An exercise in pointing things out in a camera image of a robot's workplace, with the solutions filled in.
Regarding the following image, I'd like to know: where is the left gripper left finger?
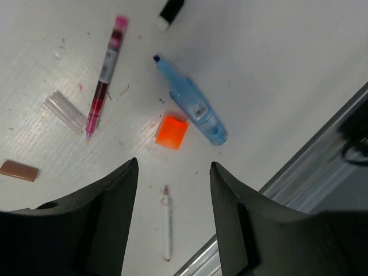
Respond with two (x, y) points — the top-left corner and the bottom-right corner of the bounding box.
(1, 158), (139, 275)

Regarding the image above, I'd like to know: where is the blue highlighter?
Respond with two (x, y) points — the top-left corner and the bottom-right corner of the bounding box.
(154, 55), (228, 146)

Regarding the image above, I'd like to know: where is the aluminium rail frame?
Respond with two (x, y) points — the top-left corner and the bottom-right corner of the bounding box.
(178, 86), (367, 275)

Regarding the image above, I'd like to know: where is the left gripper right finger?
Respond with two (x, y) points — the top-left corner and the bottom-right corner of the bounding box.
(210, 162), (367, 275)

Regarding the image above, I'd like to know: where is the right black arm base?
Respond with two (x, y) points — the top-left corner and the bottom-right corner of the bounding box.
(339, 120), (367, 167)

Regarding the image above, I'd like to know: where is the orange highlighter cap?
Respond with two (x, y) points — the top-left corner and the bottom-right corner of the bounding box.
(155, 115), (189, 150)

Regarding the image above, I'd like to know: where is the clear pen cap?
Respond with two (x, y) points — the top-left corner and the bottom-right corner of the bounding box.
(44, 91), (87, 135)

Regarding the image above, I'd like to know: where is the brown pen cap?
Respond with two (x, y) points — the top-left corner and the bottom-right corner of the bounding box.
(1, 160), (39, 182)

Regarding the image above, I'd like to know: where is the black white pen cap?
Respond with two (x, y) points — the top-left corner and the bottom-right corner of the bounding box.
(159, 0), (185, 26)

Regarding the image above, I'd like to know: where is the red pen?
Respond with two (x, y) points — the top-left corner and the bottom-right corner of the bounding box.
(85, 16), (129, 140)

